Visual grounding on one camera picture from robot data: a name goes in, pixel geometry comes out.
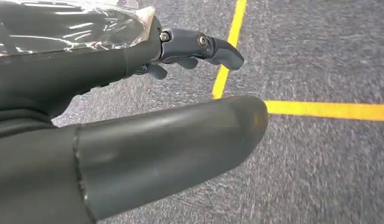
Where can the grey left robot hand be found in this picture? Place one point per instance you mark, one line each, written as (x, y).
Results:
(133, 160)

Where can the yellow floor tape outline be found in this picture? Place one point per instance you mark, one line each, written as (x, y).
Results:
(319, 109)

